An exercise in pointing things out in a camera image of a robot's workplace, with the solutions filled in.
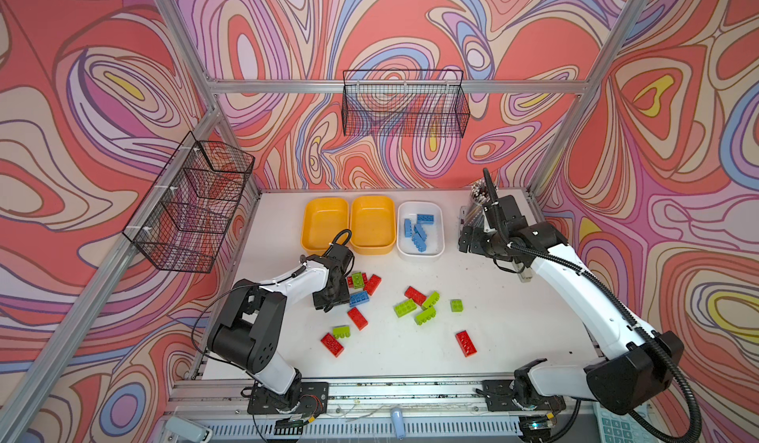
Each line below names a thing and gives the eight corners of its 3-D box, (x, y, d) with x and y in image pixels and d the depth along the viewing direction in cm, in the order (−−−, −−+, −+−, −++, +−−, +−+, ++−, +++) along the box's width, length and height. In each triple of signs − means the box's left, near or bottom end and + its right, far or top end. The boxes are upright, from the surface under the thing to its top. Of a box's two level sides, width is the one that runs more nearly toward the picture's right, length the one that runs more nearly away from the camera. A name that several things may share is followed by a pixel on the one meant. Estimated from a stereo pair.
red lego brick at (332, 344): (320, 341, 85) (319, 339, 83) (329, 333, 86) (328, 331, 85) (336, 358, 82) (335, 356, 80) (344, 349, 83) (343, 347, 82)
